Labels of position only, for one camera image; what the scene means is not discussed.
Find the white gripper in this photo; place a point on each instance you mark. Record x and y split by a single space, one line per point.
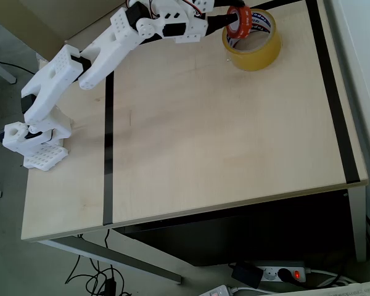
216 22

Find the red tape roll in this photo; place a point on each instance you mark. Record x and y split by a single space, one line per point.
245 23

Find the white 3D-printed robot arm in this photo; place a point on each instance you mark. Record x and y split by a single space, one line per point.
111 46

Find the black tape strip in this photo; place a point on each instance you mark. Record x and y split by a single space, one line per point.
334 101
108 169
271 5

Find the yellow packing tape roll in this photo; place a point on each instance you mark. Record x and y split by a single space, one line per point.
259 60

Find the black under-table panel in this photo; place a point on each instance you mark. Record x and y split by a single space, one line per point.
234 234

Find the white perforated base clamp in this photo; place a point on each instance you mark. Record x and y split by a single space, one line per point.
44 157

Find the grey upright table leg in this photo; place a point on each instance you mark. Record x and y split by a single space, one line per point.
360 222

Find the grey power strip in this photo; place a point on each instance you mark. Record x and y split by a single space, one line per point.
296 265

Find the black power adapter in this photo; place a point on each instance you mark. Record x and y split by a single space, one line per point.
246 274

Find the grey diagonal table beam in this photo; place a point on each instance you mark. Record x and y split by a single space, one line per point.
126 260

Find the black round plug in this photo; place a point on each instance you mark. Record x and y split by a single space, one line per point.
284 275

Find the white power strip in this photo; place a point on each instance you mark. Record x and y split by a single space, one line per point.
217 291

